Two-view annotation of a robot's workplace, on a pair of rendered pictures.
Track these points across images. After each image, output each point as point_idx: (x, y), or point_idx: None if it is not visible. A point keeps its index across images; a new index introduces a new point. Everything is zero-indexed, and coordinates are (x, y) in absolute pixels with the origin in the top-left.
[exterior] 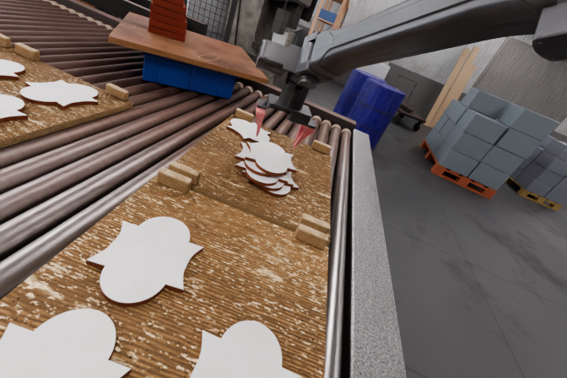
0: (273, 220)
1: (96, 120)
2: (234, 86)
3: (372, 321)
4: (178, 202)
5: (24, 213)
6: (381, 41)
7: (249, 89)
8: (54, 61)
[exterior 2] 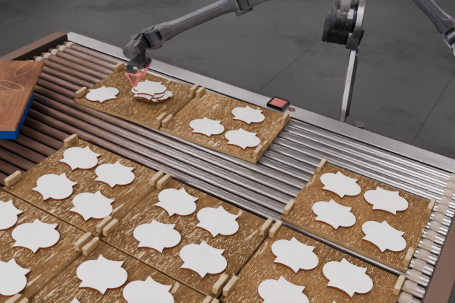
0: (187, 101)
1: None
2: None
3: (232, 91)
4: (179, 122)
5: (181, 156)
6: (199, 24)
7: None
8: None
